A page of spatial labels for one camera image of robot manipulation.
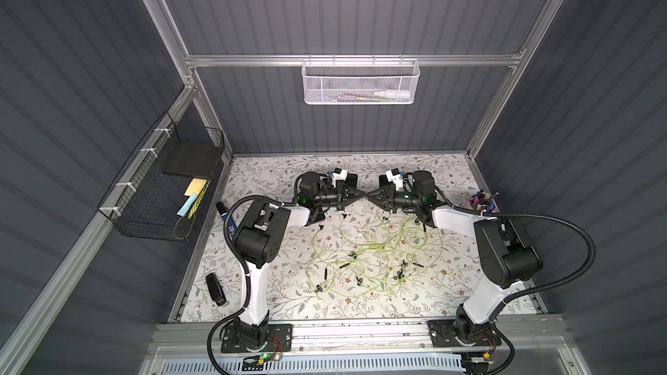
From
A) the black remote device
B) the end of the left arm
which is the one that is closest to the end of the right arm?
the end of the left arm

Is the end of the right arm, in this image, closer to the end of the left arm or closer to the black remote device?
the end of the left arm

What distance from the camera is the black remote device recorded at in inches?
31.3
